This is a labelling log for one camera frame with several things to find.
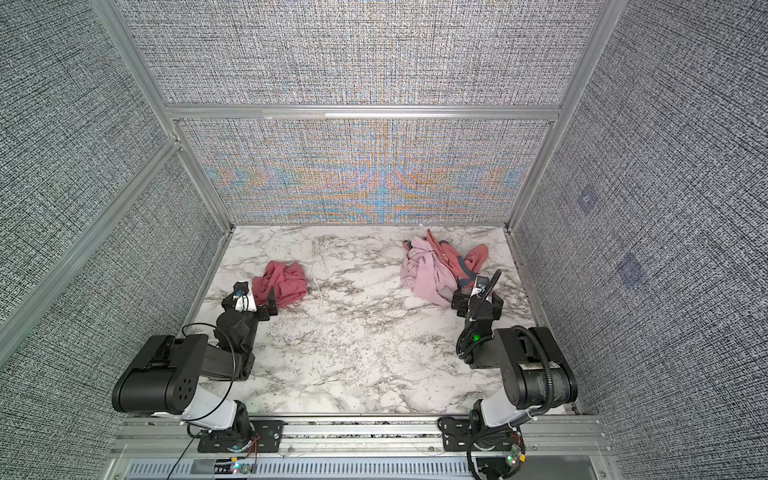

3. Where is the dark pink cloth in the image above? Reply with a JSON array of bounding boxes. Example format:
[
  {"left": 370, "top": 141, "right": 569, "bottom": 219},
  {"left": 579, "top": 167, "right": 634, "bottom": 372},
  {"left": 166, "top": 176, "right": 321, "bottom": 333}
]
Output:
[{"left": 251, "top": 261, "right": 309, "bottom": 308}]

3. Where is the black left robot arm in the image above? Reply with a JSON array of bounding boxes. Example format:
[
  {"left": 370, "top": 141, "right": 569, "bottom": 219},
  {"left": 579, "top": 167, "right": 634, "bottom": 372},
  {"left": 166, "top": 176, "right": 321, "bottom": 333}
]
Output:
[{"left": 112, "top": 282, "right": 284, "bottom": 455}]

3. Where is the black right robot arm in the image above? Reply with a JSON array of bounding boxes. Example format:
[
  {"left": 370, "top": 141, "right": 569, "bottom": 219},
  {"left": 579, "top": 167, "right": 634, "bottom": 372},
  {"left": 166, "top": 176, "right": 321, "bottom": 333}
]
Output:
[{"left": 437, "top": 289, "right": 578, "bottom": 479}]

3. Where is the salmon cloth with grey trim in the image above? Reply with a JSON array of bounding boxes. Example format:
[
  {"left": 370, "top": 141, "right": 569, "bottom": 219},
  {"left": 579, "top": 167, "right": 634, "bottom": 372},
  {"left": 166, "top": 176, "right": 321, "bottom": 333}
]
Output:
[{"left": 421, "top": 230, "right": 489, "bottom": 288}]

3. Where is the light pink cloth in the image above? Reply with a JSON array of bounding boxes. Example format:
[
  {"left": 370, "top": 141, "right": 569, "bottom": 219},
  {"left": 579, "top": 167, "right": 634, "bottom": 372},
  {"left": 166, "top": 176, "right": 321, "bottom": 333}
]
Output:
[{"left": 400, "top": 237, "right": 457, "bottom": 307}]

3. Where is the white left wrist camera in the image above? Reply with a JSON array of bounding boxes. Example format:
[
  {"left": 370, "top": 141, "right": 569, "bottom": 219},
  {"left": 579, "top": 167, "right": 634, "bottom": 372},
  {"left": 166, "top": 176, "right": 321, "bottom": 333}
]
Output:
[{"left": 233, "top": 281, "right": 257, "bottom": 312}]

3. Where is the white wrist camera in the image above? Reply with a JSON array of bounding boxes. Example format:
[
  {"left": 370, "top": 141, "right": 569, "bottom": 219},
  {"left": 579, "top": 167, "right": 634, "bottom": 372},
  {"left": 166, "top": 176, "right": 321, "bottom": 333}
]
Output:
[
  {"left": 471, "top": 275, "right": 491, "bottom": 297},
  {"left": 233, "top": 281, "right": 257, "bottom": 312}
]

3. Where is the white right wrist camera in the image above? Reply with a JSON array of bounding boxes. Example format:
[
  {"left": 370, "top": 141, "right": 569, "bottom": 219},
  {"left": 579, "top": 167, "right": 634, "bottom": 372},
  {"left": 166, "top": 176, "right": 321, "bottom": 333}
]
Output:
[{"left": 471, "top": 275, "right": 491, "bottom": 297}]

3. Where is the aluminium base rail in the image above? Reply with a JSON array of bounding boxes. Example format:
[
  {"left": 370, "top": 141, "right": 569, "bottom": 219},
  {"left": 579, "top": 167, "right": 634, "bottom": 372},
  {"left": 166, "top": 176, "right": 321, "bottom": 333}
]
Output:
[{"left": 101, "top": 414, "right": 622, "bottom": 479}]

